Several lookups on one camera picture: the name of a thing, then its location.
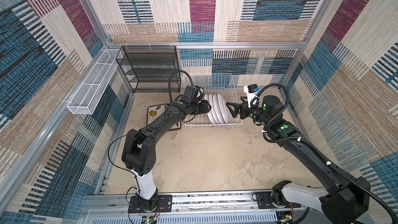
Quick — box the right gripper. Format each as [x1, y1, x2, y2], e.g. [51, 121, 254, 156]
[225, 96, 271, 127]

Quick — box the white round plate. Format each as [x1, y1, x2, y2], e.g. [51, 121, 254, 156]
[217, 93, 231, 124]
[204, 94, 217, 124]
[214, 94, 226, 124]
[209, 94, 221, 124]

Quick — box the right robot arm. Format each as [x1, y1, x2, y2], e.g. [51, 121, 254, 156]
[225, 95, 371, 224]

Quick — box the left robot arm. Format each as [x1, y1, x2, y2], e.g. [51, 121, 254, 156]
[121, 86, 211, 211]

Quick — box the black mesh shelf rack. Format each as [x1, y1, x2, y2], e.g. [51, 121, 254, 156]
[116, 46, 181, 93]

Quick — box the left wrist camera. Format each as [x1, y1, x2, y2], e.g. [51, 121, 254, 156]
[180, 86, 201, 104]

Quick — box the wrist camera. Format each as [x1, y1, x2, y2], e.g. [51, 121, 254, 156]
[180, 86, 201, 104]
[244, 84, 260, 108]

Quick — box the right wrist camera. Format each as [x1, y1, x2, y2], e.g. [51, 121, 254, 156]
[244, 84, 260, 108]

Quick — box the white wire dish rack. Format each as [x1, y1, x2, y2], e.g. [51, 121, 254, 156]
[185, 74, 242, 127]

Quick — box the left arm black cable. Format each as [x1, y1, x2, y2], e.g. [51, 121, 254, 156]
[168, 69, 195, 103]

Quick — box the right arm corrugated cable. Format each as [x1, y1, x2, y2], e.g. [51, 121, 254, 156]
[251, 83, 398, 224]

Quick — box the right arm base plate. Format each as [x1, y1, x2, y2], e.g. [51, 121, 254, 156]
[251, 190, 302, 209]

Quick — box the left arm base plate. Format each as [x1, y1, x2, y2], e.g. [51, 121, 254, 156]
[128, 195, 173, 214]

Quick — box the white mesh wall basket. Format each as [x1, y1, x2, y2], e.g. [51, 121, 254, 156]
[67, 49, 119, 115]

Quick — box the aluminium mounting rail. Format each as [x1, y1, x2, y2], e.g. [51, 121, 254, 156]
[77, 189, 352, 224]

